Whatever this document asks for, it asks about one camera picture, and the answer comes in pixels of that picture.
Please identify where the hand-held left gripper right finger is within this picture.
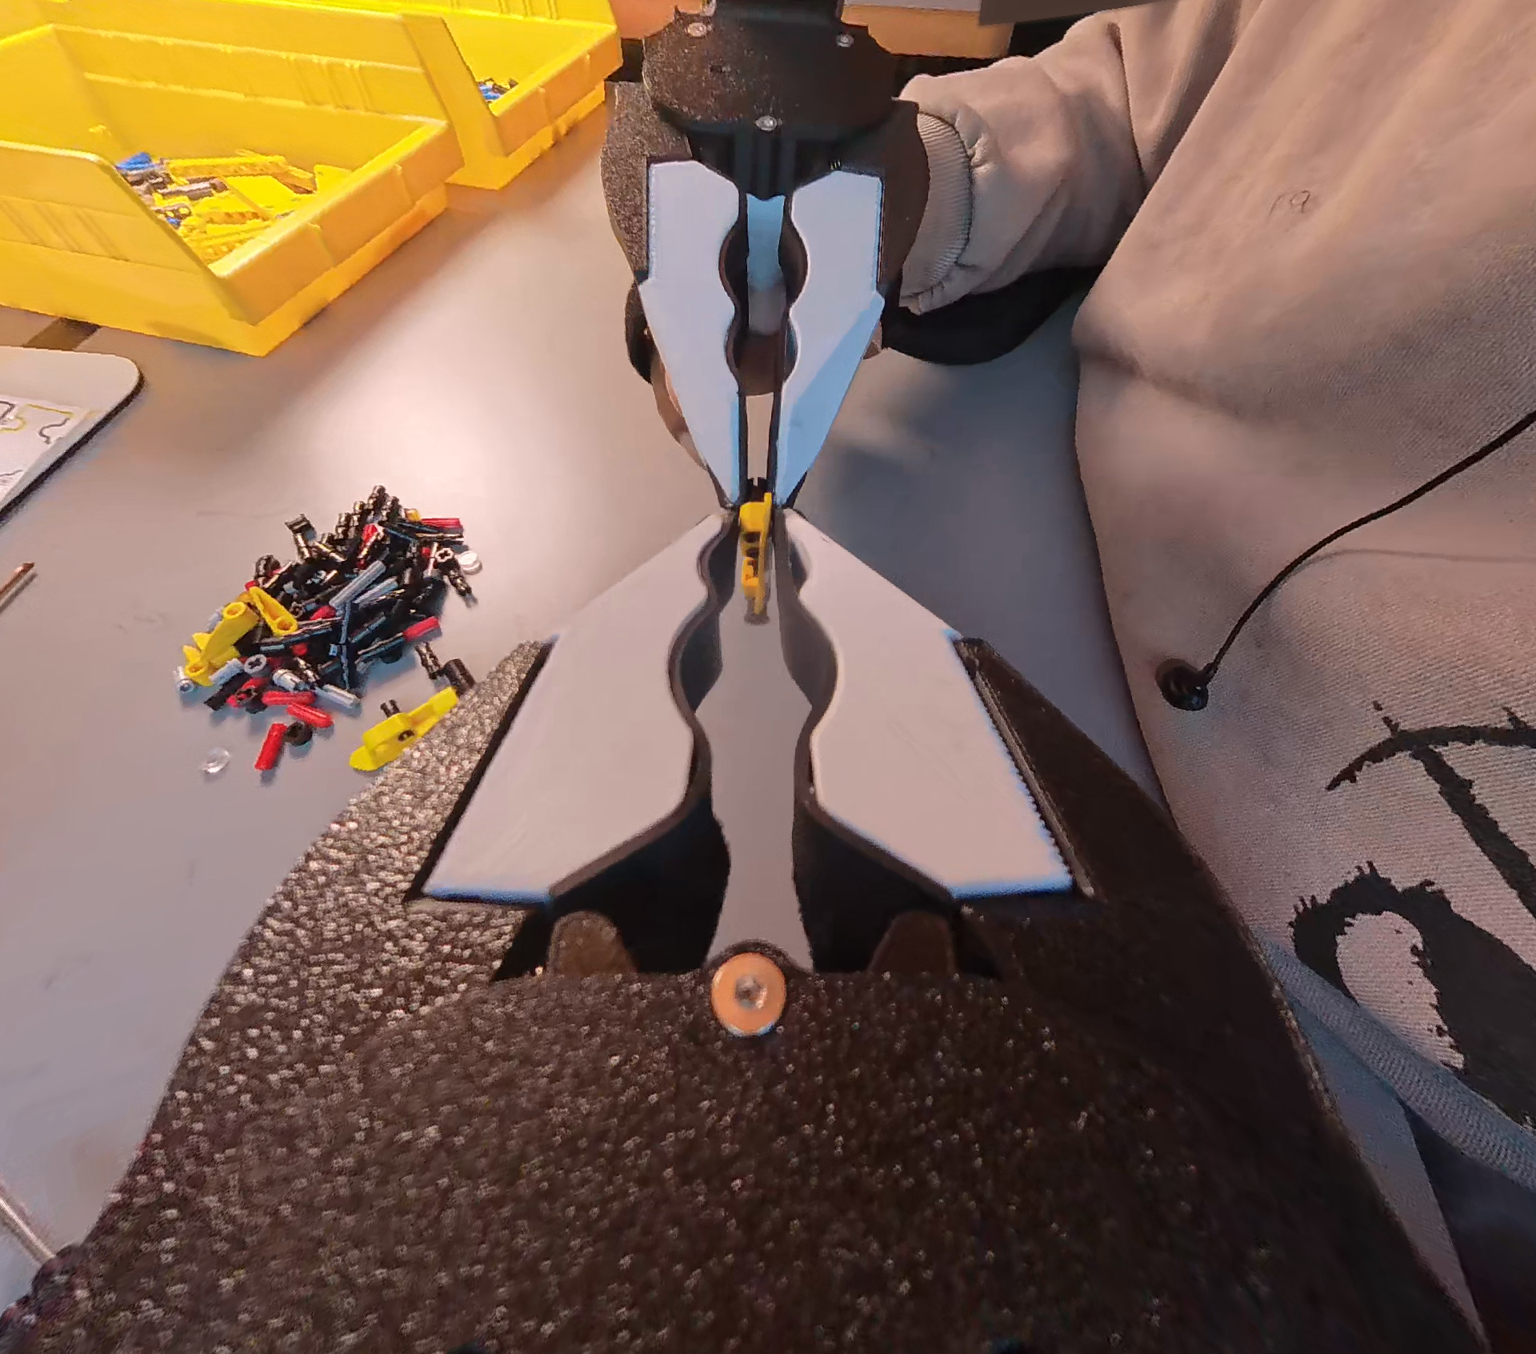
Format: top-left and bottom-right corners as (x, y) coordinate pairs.
(773, 507), (1076, 899)

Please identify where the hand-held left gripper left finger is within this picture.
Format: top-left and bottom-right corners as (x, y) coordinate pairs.
(423, 511), (737, 906)

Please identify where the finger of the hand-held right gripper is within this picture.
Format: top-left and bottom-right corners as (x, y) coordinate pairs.
(772, 173), (890, 509)
(636, 160), (753, 509)

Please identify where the yellow piece with black pins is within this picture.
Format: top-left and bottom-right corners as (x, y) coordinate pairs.
(348, 645), (476, 773)

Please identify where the yellow building panel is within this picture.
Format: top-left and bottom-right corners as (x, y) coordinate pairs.
(735, 477), (780, 624)

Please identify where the yellow storage bin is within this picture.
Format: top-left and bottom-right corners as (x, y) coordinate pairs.
(66, 0), (625, 192)
(0, 0), (468, 357)

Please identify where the person's right forearm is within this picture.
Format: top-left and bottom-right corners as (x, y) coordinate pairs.
(898, 0), (1274, 317)

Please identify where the grey desk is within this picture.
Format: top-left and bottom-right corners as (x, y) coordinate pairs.
(0, 0), (1479, 1308)

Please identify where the person's right hand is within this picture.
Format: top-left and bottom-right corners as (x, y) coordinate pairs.
(649, 363), (711, 474)

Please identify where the pile of small building pins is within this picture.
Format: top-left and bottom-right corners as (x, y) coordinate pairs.
(173, 483), (485, 778)

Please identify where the heap of yellow pieces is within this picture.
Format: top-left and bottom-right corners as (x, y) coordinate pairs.
(114, 150), (321, 258)

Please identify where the person's beige sweatshirt torso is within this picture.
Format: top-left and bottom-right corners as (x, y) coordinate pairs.
(1071, 0), (1536, 1200)

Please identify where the white booklet stand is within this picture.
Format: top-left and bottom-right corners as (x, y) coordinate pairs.
(0, 346), (145, 522)

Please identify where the thin black cable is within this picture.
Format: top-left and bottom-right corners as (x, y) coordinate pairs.
(1157, 411), (1536, 714)

